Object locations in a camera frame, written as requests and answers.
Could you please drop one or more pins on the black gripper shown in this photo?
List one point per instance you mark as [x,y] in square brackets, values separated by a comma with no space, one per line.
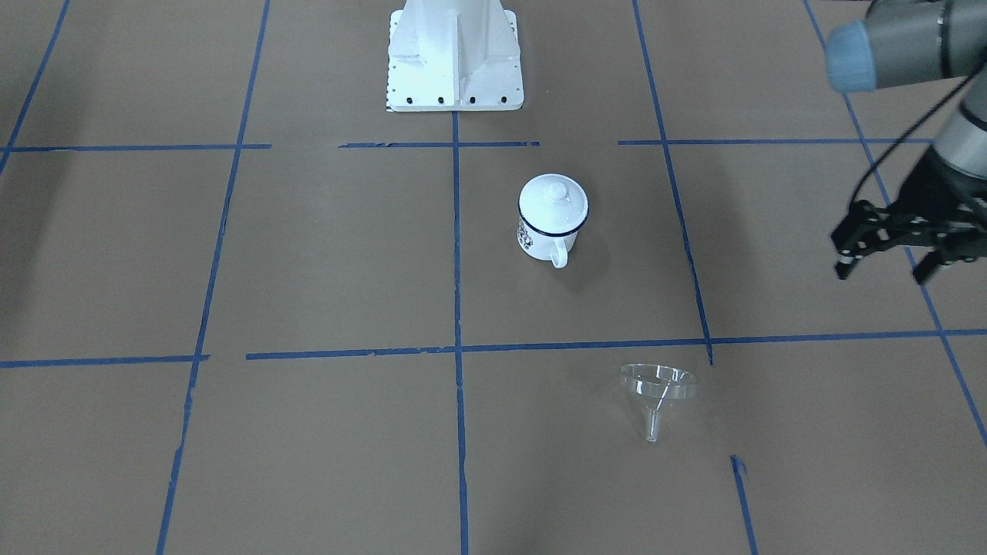
[945,187]

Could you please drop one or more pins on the clear glass funnel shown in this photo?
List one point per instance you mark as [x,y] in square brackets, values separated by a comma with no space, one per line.
[656,387]

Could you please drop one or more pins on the white mug lid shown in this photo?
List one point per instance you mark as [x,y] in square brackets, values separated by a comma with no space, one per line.
[553,205]

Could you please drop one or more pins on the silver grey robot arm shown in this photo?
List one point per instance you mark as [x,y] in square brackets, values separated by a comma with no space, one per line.
[899,43]

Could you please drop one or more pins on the white enamel mug blue rim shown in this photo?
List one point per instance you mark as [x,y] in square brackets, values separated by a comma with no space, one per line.
[549,247]

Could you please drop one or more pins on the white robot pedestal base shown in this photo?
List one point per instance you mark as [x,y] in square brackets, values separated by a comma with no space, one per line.
[454,56]

